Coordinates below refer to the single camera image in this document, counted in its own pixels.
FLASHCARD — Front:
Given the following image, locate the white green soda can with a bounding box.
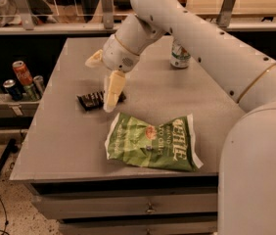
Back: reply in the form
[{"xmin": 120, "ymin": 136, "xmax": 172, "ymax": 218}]
[{"xmin": 170, "ymin": 39, "xmax": 191, "ymax": 69}]

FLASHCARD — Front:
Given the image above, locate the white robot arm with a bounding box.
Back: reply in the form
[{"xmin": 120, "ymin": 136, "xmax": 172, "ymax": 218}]
[{"xmin": 86, "ymin": 0, "xmax": 276, "ymax": 235}]

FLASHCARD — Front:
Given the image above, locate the green kettle chips bag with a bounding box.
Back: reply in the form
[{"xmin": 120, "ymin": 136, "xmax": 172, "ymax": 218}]
[{"xmin": 105, "ymin": 113, "xmax": 204, "ymax": 171}]

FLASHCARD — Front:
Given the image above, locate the grey railing post left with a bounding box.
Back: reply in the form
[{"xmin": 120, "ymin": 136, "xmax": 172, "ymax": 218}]
[{"xmin": 15, "ymin": 0, "xmax": 34, "ymax": 30}]

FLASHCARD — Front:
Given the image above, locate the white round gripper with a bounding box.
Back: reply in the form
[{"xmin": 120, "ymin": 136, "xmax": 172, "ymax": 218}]
[{"xmin": 85, "ymin": 34, "xmax": 140, "ymax": 113}]

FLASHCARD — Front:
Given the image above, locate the red soda can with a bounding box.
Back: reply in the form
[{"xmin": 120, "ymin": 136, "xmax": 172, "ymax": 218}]
[{"xmin": 12, "ymin": 61, "xmax": 33, "ymax": 86}]

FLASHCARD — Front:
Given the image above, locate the grey drawer cabinet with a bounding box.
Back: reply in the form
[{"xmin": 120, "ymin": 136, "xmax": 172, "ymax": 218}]
[{"xmin": 10, "ymin": 36, "xmax": 243, "ymax": 235}]

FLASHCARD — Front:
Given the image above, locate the metal drawer handle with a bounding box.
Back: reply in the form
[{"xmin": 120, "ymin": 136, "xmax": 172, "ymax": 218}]
[{"xmin": 146, "ymin": 202, "xmax": 156, "ymax": 214}]

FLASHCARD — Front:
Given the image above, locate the dark blue soda can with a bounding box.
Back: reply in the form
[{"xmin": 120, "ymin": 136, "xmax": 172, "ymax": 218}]
[{"xmin": 3, "ymin": 79, "xmax": 23, "ymax": 101}]

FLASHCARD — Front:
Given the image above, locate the grey side shelf tray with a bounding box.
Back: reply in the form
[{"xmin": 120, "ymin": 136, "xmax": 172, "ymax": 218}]
[{"xmin": 0, "ymin": 94, "xmax": 40, "ymax": 118}]

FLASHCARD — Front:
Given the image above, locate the black chocolate bar wrapper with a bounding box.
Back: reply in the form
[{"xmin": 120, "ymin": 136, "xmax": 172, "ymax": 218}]
[{"xmin": 77, "ymin": 91, "xmax": 113, "ymax": 112}]

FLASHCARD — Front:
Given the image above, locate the grey railing post right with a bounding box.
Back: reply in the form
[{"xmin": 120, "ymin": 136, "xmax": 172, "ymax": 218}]
[{"xmin": 216, "ymin": 0, "xmax": 236, "ymax": 27}]

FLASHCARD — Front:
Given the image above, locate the grey railing post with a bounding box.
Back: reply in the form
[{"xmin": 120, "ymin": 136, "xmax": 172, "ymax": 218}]
[
  {"xmin": 15, "ymin": 0, "xmax": 34, "ymax": 30},
  {"xmin": 216, "ymin": 0, "xmax": 236, "ymax": 27},
  {"xmin": 101, "ymin": 0, "xmax": 114, "ymax": 29}
]

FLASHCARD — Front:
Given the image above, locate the grey railing post middle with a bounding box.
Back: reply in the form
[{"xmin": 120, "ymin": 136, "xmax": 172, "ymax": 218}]
[{"xmin": 101, "ymin": 0, "xmax": 114, "ymax": 29}]

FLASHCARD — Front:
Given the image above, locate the silver soda can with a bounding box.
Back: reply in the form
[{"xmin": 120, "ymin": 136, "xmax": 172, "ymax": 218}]
[{"xmin": 33, "ymin": 75, "xmax": 45, "ymax": 95}]

